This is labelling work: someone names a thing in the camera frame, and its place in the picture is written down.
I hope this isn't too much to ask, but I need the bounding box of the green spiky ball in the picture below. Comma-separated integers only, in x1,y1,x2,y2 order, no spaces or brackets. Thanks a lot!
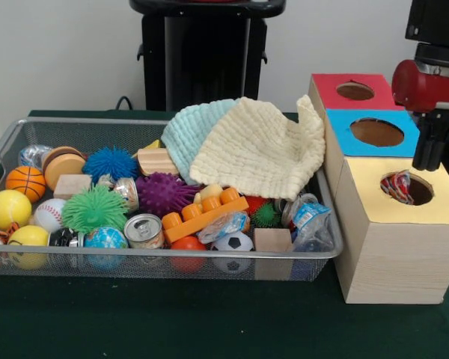
61,182,130,235

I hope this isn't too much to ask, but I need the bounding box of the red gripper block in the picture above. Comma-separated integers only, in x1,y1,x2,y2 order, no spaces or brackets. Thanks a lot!
391,58,449,172

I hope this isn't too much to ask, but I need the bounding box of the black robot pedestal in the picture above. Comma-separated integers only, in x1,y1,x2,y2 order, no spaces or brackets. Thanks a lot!
129,0,287,113

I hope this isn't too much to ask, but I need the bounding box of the orange plastic block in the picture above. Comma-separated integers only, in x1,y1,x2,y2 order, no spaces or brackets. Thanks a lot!
162,186,251,244

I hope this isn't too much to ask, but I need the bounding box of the orange basketball toy ball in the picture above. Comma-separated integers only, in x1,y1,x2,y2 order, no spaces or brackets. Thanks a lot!
5,165,47,203

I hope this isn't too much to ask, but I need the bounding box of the wooden box with three holes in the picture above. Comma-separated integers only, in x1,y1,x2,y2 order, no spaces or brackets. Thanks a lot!
303,73,449,304

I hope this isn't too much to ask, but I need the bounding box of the silver soda can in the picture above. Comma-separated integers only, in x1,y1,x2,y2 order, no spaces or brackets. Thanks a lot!
123,212,165,250

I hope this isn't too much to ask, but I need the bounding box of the large blue spiky ball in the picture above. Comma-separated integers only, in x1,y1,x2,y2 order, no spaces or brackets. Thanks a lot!
82,145,140,184

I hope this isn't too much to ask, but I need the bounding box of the mint knitted cloth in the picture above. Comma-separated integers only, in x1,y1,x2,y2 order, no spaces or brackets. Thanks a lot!
160,97,244,186

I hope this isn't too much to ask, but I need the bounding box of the white baseball toy ball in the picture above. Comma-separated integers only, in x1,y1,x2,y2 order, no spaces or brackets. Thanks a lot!
33,197,67,233

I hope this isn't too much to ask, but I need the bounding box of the silver mesh bin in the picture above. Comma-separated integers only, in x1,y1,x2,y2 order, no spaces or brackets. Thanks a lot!
0,116,345,282

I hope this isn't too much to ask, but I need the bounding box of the yellow tennis ball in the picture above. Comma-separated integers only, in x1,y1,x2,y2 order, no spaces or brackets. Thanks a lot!
0,189,33,231

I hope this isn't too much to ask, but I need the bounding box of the purple spiky ball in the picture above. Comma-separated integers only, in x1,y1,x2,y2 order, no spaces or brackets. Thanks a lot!
135,171,199,218

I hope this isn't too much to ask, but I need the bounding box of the cream knitted cloth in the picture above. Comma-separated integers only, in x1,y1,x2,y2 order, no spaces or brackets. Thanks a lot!
189,93,326,201

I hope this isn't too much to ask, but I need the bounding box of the colourful knotted cloth toy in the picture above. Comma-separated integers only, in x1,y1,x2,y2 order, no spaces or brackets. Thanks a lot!
380,170,416,205

